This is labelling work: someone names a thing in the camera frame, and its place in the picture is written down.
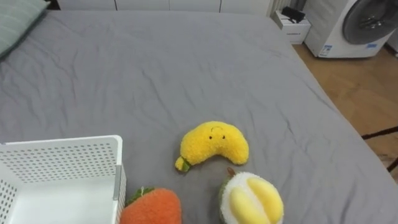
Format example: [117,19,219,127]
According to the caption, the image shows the yellow banana soft toy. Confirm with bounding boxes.
[174,121,250,173]

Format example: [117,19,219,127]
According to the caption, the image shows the white cabinet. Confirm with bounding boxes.
[56,0,272,17]

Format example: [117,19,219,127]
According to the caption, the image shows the orange strawberry soft toy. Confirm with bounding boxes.
[119,186,183,224]

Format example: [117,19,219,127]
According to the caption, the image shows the white yellow durian soft toy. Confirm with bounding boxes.
[218,167,285,224]

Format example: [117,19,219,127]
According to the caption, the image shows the black metal stand legs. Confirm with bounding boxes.
[361,126,398,174]

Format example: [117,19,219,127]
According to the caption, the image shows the white cardboard box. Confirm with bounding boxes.
[272,10,312,45]

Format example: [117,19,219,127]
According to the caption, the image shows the white perforated plastic basket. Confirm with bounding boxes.
[0,134,127,224]

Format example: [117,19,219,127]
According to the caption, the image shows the grey bed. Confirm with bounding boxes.
[0,9,398,224]

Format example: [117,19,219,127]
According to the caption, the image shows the black device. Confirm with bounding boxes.
[281,6,306,24]

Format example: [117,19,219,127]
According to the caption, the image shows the white washing machine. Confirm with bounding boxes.
[302,0,398,59]

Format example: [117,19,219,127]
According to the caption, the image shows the grey-green pillow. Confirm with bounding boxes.
[0,0,51,58]

